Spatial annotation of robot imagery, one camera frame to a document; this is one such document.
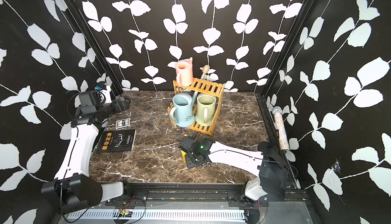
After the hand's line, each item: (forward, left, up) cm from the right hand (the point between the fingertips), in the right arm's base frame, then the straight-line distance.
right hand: (189, 161), depth 77 cm
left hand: (+24, +35, +21) cm, 47 cm away
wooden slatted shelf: (+40, -5, +17) cm, 44 cm away
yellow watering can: (0, +2, +9) cm, 9 cm away
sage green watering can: (+28, -9, +12) cm, 32 cm away
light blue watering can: (+26, +6, +6) cm, 28 cm away
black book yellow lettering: (+14, +46, -7) cm, 49 cm away
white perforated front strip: (-22, -19, -9) cm, 30 cm away
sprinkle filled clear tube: (+7, -47, +11) cm, 48 cm away
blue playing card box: (+27, +47, -7) cm, 55 cm away
